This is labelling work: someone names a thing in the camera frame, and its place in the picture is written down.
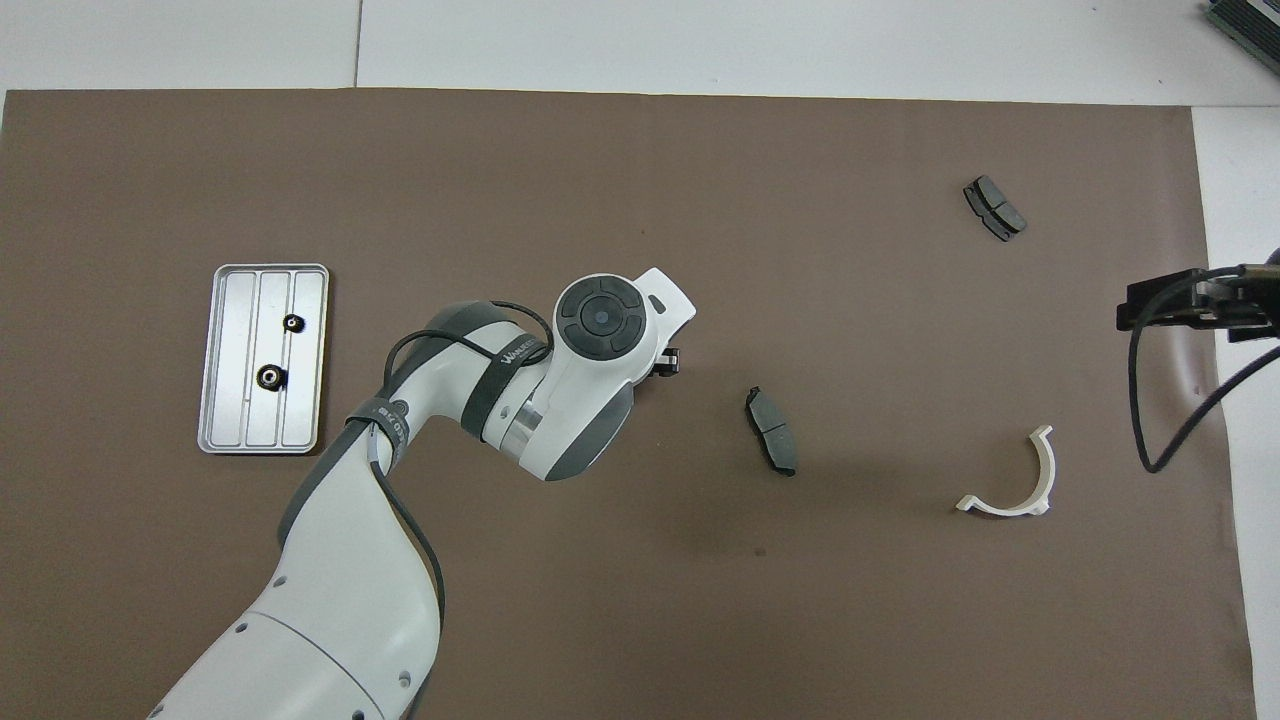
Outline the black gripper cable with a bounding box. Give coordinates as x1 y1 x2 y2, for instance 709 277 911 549
1126 264 1280 475
366 300 555 641

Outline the white curved plastic bracket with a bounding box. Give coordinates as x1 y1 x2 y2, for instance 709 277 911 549
955 425 1057 518

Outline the silver metal tray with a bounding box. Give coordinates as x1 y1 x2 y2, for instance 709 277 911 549
197 263 331 456

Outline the brown table mat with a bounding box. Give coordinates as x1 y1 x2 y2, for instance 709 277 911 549
0 88 1259 720

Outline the grey ribbed device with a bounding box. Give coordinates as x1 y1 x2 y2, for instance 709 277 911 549
1205 0 1280 61

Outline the short grey brake pad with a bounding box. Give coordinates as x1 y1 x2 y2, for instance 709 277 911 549
963 175 1028 243

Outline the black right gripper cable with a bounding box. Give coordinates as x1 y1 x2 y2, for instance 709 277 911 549
1126 264 1280 475

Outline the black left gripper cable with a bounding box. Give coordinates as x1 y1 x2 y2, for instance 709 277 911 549
366 300 555 641

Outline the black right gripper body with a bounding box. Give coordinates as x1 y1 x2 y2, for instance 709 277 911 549
1199 264 1280 344

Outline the long grey brake pad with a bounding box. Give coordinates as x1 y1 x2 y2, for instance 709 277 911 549
745 386 799 478

